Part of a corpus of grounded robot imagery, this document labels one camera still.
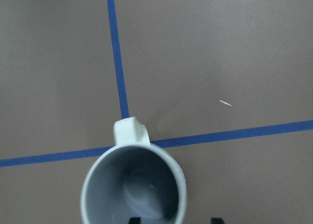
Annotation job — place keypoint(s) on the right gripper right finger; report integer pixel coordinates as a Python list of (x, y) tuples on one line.
[(217, 221)]

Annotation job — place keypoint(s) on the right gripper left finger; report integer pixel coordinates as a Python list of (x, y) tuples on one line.
[(135, 220)]

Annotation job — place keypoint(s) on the white mug grey inside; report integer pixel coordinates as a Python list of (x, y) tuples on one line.
[(134, 178)]

